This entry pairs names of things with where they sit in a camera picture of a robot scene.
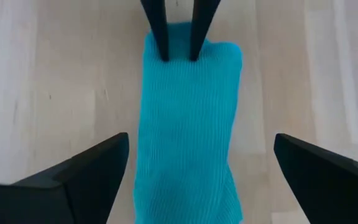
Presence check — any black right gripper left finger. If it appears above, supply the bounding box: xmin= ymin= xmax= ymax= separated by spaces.
xmin=0 ymin=132 xmax=130 ymax=224

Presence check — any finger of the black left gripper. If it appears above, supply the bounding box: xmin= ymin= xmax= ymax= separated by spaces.
xmin=140 ymin=0 xmax=170 ymax=62
xmin=190 ymin=0 xmax=222 ymax=62

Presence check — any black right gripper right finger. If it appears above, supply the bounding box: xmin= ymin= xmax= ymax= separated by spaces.
xmin=273 ymin=133 xmax=358 ymax=224

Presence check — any blue microfiber towel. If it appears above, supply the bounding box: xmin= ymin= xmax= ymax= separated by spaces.
xmin=132 ymin=21 xmax=244 ymax=224

